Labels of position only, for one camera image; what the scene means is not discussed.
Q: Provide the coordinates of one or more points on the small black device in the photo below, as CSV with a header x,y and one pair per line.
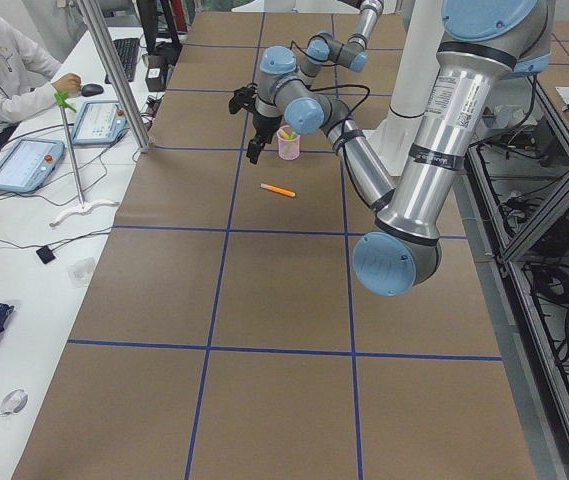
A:
x,y
46,254

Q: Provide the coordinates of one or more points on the orange marker pen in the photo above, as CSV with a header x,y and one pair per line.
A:
x,y
278,190

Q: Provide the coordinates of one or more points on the far blue teach pendant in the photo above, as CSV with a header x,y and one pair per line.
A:
x,y
99,123

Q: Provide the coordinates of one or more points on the black cardboard box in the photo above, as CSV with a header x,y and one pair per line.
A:
x,y
156,73

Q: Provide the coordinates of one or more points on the aluminium frame post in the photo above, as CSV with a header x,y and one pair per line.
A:
x,y
103,42

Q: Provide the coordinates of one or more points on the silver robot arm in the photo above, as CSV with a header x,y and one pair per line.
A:
x,y
323,48
456,51

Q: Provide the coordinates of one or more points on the black computer mouse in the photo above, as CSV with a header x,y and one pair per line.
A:
x,y
92,89

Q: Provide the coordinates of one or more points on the near blue teach pendant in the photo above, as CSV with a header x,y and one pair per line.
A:
x,y
29,163

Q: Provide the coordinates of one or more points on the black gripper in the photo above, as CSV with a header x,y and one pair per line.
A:
x,y
264,125

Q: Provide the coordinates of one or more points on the black keyboard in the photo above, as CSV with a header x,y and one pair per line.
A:
x,y
128,54

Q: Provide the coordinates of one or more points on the blue teach pendant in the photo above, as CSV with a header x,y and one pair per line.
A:
x,y
29,163
99,123

